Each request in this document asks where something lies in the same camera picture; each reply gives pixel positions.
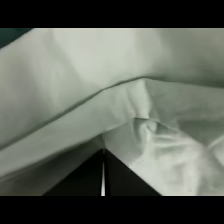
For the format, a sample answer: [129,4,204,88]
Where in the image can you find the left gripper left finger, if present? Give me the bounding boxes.
[43,148,104,197]

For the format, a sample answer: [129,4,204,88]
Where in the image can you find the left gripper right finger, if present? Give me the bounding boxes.
[104,149,163,197]

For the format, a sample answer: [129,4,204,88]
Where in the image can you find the white shirt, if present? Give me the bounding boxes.
[0,27,224,197]

